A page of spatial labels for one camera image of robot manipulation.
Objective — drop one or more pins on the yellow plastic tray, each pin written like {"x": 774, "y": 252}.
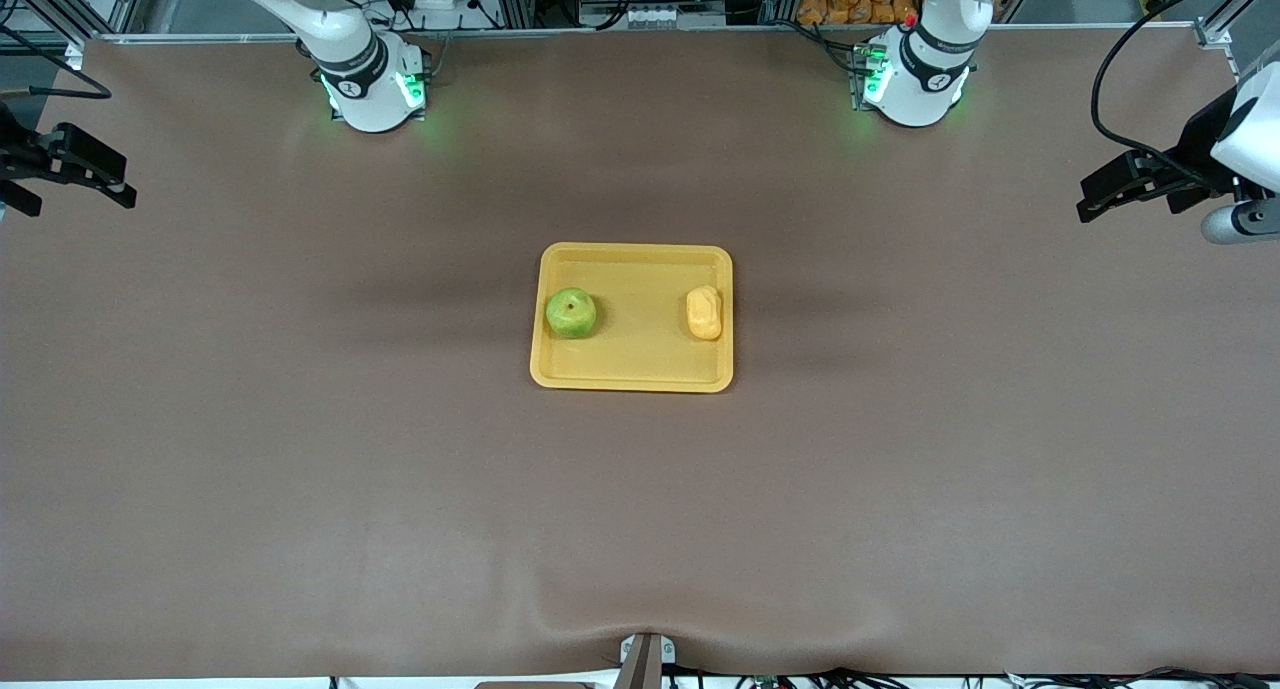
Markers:
{"x": 640, "y": 364}

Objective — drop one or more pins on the yellow potato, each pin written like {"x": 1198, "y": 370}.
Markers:
{"x": 704, "y": 314}

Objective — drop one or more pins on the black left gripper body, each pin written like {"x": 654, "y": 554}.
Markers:
{"x": 1196, "y": 152}

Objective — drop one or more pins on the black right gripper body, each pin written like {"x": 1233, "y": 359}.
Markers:
{"x": 14, "y": 156}

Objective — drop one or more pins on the green apple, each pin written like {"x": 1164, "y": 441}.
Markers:
{"x": 571, "y": 314}

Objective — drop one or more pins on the metal table clamp bracket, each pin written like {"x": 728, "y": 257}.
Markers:
{"x": 647, "y": 661}

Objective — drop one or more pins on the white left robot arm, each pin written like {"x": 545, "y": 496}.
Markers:
{"x": 920, "y": 84}

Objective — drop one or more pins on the aluminium frame profile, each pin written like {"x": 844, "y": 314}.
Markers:
{"x": 70, "y": 4}
{"x": 1225, "y": 24}

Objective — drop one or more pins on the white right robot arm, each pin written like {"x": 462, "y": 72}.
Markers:
{"x": 370, "y": 89}

